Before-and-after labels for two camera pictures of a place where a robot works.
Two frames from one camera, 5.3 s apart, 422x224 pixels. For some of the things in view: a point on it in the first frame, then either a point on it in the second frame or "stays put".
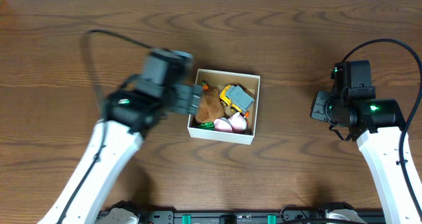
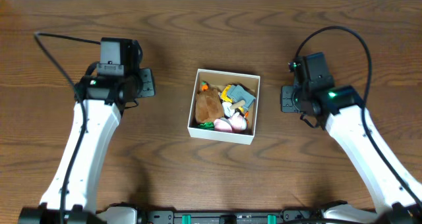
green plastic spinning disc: (208, 126) stays put
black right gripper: (318, 111) → (287, 104)
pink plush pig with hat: (235, 122) stays put
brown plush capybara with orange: (211, 107) stays put
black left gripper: (184, 99) → (147, 82)
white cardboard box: (229, 105) stays put
